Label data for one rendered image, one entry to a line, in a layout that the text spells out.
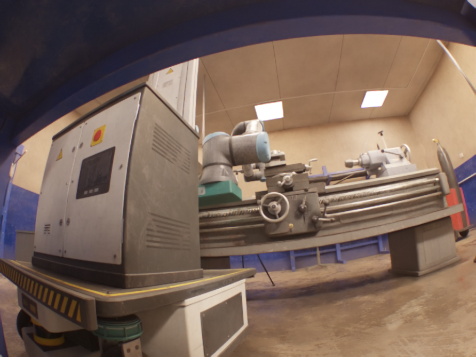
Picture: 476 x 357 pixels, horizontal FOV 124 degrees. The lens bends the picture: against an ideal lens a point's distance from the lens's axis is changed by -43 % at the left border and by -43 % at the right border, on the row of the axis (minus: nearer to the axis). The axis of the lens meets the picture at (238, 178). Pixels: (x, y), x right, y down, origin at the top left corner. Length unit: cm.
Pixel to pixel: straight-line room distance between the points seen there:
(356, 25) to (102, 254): 59
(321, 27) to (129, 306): 46
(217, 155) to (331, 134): 489
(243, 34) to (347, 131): 569
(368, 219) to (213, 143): 128
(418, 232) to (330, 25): 178
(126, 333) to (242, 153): 85
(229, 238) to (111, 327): 140
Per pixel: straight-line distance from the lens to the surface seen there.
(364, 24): 30
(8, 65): 50
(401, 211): 192
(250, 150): 102
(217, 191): 96
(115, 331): 46
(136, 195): 50
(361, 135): 594
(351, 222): 174
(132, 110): 61
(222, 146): 104
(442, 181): 210
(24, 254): 321
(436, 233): 204
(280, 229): 149
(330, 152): 551
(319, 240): 151
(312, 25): 28
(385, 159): 218
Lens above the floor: 38
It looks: 20 degrees up
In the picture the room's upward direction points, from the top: 4 degrees counter-clockwise
